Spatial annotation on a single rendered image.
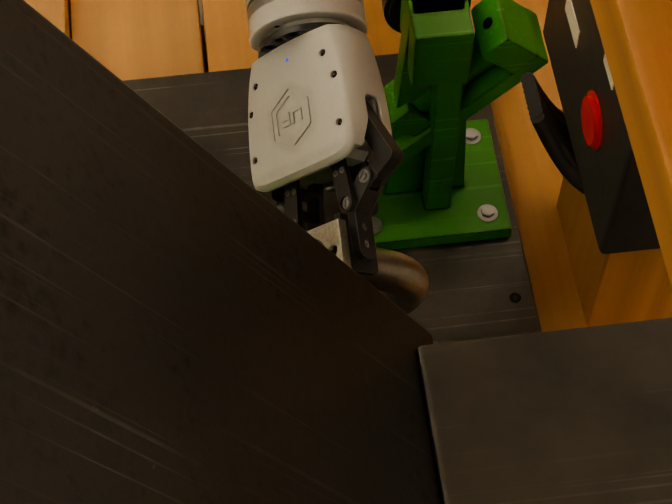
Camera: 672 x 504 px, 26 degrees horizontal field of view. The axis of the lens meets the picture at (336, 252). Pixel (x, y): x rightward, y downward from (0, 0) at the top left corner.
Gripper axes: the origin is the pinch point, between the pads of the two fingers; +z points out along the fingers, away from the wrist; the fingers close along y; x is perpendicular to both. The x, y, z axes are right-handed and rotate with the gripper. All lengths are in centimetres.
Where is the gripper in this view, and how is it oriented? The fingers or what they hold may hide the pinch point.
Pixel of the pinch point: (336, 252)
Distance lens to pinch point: 99.5
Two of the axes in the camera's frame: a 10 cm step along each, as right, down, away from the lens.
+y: 7.1, -2.7, -6.5
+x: 6.9, 1.1, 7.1
